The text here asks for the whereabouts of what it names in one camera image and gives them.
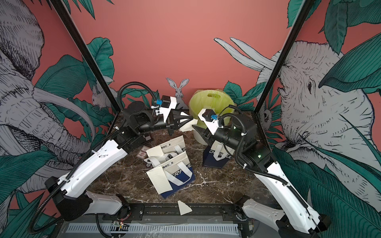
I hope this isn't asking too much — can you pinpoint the navy white paper bag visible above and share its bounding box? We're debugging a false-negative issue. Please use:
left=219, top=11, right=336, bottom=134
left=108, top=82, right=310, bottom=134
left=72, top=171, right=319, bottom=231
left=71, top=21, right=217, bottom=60
left=144, top=136, right=186, bottom=168
left=158, top=151, right=195, bottom=198
left=202, top=141, right=235, bottom=169

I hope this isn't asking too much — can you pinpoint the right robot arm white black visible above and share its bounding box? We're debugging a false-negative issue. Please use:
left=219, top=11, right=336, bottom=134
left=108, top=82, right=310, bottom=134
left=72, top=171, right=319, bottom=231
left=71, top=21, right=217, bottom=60
left=194, top=109, right=331, bottom=238

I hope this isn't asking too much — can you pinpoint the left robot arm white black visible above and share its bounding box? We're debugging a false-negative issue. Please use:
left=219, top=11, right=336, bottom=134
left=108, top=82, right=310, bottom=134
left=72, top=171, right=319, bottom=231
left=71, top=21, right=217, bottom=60
left=27, top=81, right=193, bottom=235

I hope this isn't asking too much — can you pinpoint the white ribbed trash bin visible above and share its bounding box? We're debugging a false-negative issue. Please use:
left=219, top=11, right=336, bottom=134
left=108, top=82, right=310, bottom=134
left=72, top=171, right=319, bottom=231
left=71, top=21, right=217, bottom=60
left=193, top=130, right=208, bottom=146

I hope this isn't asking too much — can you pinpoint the yellow-green plastic bin liner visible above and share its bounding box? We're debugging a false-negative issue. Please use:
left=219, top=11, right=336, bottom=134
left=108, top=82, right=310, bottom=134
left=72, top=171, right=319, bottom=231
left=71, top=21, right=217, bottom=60
left=189, top=89, right=237, bottom=129

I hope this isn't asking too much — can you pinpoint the small red white card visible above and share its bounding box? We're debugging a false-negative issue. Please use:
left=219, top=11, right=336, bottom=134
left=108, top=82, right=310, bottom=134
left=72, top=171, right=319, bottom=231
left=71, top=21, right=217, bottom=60
left=137, top=146, right=150, bottom=159

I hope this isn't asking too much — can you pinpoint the torn white receipt scrap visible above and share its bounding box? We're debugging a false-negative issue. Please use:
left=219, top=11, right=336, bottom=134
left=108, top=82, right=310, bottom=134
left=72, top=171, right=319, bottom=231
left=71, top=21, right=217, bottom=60
left=178, top=200, right=192, bottom=216

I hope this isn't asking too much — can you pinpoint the white ribbed vent strip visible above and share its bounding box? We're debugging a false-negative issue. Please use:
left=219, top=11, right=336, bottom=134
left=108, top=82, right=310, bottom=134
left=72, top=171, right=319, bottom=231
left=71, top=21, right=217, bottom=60
left=65, top=223, right=240, bottom=235

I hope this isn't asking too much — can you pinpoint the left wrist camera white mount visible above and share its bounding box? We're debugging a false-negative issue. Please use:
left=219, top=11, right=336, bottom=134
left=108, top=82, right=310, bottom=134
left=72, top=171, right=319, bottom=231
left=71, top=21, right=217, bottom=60
left=151, top=95, right=177, bottom=122

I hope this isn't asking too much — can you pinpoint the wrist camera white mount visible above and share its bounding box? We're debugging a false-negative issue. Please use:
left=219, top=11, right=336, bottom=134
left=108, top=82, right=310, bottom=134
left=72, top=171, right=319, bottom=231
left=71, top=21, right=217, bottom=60
left=198, top=109, right=219, bottom=135
left=151, top=95, right=177, bottom=122

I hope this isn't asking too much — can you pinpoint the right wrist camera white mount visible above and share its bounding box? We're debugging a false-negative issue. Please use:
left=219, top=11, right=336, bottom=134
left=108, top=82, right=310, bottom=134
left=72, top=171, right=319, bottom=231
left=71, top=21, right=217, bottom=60
left=198, top=109, right=219, bottom=135

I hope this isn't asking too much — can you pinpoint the black mounting rail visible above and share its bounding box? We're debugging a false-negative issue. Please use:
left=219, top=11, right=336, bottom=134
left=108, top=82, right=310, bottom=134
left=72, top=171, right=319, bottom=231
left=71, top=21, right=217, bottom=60
left=56, top=203, right=254, bottom=223

